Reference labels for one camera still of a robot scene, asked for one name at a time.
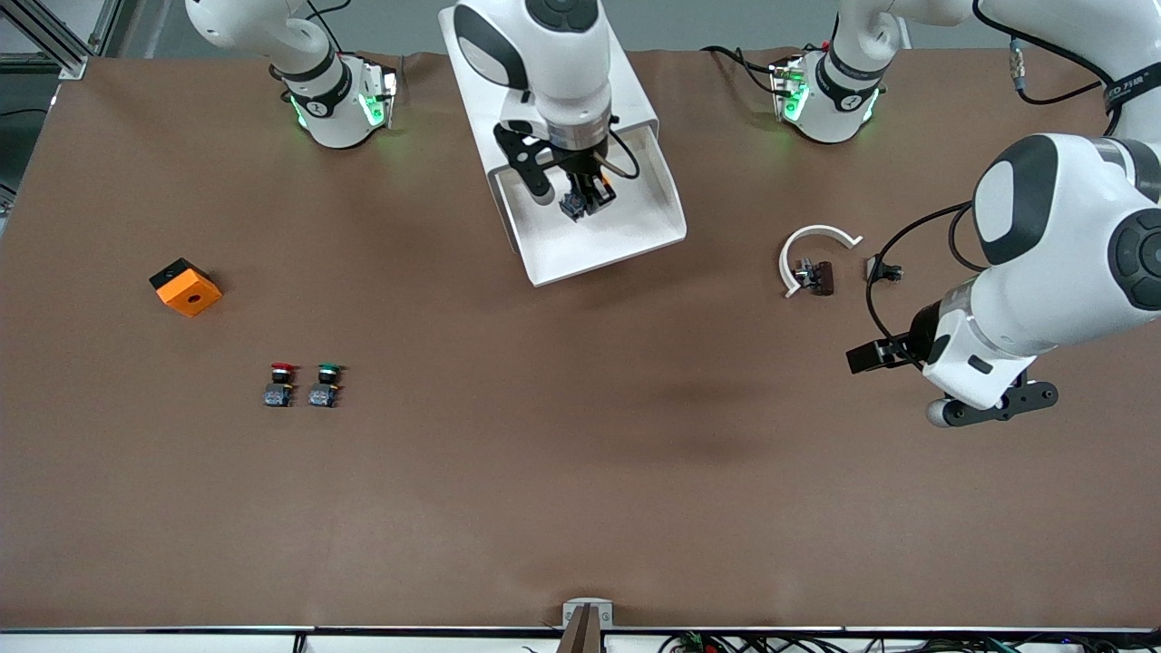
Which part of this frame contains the yellow push button switch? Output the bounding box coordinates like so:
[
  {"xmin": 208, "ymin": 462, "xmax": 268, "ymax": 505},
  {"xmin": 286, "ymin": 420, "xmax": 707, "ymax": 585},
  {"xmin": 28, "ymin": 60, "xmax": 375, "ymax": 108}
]
[{"xmin": 560, "ymin": 184, "xmax": 620, "ymax": 222}]

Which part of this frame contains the white sliding drawer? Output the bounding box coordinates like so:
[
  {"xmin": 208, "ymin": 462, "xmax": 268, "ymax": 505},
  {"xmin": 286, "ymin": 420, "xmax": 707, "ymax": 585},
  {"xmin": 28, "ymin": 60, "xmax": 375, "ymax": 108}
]
[{"xmin": 494, "ymin": 124, "xmax": 688, "ymax": 288}]

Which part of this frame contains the white drawer cabinet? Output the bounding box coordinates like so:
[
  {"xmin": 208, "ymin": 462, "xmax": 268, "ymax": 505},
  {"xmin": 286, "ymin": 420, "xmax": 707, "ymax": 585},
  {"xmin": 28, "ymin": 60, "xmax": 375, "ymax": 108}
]
[{"xmin": 438, "ymin": 0, "xmax": 660, "ymax": 257}]

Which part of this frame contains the orange and black button box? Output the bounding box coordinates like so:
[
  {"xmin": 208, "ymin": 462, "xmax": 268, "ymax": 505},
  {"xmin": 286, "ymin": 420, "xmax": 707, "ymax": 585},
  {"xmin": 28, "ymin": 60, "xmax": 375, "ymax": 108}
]
[{"xmin": 149, "ymin": 258, "xmax": 223, "ymax": 317}]

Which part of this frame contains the small brown connector part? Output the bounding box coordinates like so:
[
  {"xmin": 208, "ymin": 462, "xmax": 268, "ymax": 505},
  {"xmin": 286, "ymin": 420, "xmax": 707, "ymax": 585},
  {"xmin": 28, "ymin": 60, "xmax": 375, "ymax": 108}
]
[{"xmin": 794, "ymin": 258, "xmax": 835, "ymax": 297}]

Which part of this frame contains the brown table mat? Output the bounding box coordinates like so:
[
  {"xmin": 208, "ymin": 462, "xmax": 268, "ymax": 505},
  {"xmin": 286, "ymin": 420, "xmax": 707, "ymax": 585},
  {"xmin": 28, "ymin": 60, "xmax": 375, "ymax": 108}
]
[{"xmin": 0, "ymin": 47, "xmax": 1161, "ymax": 631}]

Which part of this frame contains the white curved plastic ring piece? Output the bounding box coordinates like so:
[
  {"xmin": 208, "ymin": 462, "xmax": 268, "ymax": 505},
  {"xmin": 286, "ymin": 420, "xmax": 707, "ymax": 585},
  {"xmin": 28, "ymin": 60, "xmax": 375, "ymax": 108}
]
[{"xmin": 778, "ymin": 224, "xmax": 864, "ymax": 298}]

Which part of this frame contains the black base cable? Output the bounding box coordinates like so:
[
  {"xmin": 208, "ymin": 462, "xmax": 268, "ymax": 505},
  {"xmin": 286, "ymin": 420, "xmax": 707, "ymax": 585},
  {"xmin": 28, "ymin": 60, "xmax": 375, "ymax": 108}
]
[{"xmin": 701, "ymin": 44, "xmax": 783, "ymax": 96}]

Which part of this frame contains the green push button switch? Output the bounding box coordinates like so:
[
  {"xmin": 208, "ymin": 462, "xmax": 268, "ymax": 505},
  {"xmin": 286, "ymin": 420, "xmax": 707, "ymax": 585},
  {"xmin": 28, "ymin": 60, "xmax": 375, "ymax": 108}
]
[{"xmin": 307, "ymin": 363, "xmax": 344, "ymax": 408}]

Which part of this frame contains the red push button switch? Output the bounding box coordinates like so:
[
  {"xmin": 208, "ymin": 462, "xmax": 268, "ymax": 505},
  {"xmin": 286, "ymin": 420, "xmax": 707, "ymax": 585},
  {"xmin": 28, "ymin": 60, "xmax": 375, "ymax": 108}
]
[{"xmin": 263, "ymin": 363, "xmax": 298, "ymax": 408}]

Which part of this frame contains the grey metal camera bracket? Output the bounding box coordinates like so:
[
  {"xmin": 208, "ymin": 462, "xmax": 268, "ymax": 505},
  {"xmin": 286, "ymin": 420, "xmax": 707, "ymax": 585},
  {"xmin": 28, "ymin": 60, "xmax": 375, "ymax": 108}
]
[{"xmin": 558, "ymin": 599, "xmax": 614, "ymax": 653}]

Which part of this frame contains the aluminium frame profile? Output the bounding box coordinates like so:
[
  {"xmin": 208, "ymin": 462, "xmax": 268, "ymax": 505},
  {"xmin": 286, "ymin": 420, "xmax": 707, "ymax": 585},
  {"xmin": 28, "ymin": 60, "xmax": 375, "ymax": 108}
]
[{"xmin": 0, "ymin": 0, "xmax": 123, "ymax": 81}]

